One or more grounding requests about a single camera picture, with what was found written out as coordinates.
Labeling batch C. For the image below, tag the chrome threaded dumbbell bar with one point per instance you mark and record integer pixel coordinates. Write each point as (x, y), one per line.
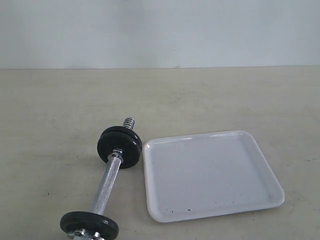
(111, 170)

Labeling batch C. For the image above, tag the black weight plate end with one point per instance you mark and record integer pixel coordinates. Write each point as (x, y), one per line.
(92, 222)

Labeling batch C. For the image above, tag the white plastic tray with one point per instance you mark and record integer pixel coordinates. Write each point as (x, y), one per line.
(206, 175)

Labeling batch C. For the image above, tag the chrome spinlock collar nut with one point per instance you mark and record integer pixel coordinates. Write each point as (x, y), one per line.
(83, 234)

